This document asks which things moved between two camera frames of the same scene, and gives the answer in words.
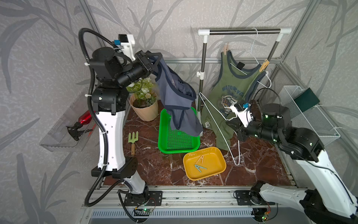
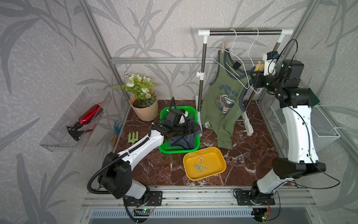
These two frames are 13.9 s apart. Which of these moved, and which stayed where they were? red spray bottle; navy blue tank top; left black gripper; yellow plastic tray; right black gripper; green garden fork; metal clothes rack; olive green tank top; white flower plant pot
Moved: left black gripper; right black gripper; navy blue tank top
Stayed: red spray bottle; white flower plant pot; yellow plastic tray; metal clothes rack; olive green tank top; green garden fork
